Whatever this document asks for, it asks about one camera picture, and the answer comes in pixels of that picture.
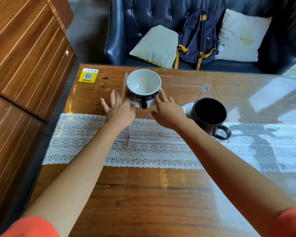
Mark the white cushion yellow emblem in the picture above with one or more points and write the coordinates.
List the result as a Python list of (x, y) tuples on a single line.
[(241, 34)]

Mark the white lace table runner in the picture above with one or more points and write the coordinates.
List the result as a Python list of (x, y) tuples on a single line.
[(150, 155)]

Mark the person's right hand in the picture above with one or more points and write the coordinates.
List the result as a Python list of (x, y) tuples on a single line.
[(169, 114)]

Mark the orange sleeve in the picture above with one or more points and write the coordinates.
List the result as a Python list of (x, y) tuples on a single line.
[(293, 223), (30, 228)]

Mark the dark leather tufted sofa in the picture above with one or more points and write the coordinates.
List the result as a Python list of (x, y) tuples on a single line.
[(150, 12)]

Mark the black cup white inside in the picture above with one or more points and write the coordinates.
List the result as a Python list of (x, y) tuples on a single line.
[(143, 81)]

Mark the yellow code sticker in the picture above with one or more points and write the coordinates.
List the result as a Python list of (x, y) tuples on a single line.
[(88, 75)]

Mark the person's right thumb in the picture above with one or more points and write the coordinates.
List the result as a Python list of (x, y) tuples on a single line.
[(155, 115)]

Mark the orange right sleeve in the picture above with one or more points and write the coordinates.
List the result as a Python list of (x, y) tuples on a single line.
[(293, 223)]

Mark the black mug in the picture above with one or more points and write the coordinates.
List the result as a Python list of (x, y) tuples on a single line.
[(208, 115)]

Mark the person's left middle finger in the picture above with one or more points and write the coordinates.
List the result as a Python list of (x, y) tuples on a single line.
[(118, 97)]

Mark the person's right middle finger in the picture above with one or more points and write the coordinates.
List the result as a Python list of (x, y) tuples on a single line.
[(163, 95)]

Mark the person's left little finger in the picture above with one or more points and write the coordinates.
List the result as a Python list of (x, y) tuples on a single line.
[(104, 105)]

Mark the plain white cushion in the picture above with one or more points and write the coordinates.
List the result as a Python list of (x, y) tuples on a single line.
[(156, 46)]

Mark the brown wooden cabinet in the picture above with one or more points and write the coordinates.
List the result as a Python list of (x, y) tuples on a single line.
[(27, 59)]

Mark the clear acrylic stand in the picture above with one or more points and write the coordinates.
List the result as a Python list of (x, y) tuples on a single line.
[(182, 88)]

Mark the person's left thumb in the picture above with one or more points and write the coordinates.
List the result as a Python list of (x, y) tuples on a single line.
[(132, 109)]

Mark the person's left hand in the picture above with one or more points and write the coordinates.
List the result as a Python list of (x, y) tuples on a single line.
[(119, 113)]

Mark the white saucer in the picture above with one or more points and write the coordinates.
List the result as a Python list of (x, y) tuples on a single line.
[(187, 108)]

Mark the person's right forearm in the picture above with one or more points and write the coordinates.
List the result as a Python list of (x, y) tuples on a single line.
[(227, 170)]

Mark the person's left forearm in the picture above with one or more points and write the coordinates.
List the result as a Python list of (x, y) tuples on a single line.
[(83, 170)]

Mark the orange left sleeve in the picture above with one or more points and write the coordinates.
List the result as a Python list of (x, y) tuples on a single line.
[(30, 228)]

